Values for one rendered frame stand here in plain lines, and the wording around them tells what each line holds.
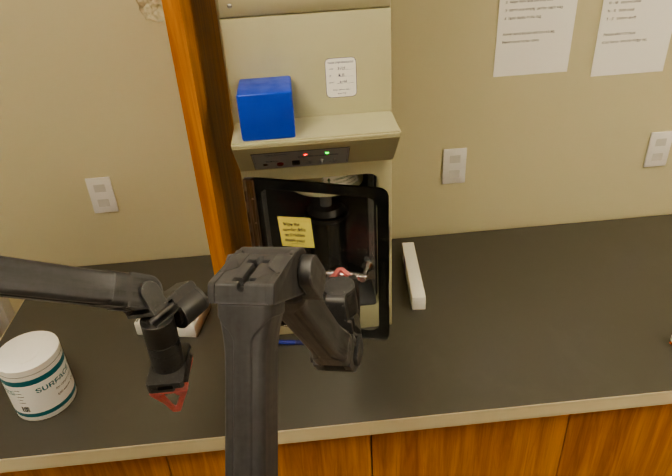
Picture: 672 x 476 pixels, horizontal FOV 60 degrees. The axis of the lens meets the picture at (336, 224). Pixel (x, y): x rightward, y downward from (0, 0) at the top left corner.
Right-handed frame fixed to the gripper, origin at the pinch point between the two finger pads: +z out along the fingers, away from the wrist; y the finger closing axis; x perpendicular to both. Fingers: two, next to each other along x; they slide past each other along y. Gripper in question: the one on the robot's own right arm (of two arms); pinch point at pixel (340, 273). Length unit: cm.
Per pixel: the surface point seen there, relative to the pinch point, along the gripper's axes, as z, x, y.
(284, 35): 11.6, 7.2, 47.6
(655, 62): 59, -93, 22
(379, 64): 12.3, -10.7, 40.5
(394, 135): 1.0, -12.0, 30.1
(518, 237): 49, -56, -26
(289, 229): 7.4, 10.3, 7.5
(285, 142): 0.1, 8.5, 30.8
